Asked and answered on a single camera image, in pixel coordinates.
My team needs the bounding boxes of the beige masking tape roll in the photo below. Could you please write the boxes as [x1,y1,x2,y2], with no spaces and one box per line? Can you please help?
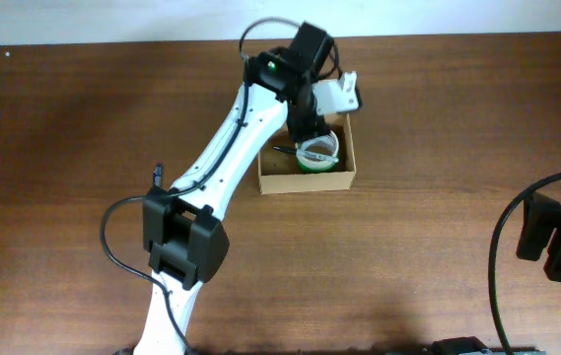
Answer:
[296,131,339,159]

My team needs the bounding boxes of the cardboard box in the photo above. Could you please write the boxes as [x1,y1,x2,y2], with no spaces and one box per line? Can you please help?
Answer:
[257,113,357,194]

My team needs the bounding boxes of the green tape roll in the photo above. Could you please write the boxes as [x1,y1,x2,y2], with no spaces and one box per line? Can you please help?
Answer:
[298,157,338,174]

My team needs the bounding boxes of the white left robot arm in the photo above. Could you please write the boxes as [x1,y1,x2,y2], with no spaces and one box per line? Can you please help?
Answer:
[133,23,338,354]

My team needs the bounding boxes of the blue ballpoint pen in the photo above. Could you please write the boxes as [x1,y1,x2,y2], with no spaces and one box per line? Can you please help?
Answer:
[153,163,163,187]

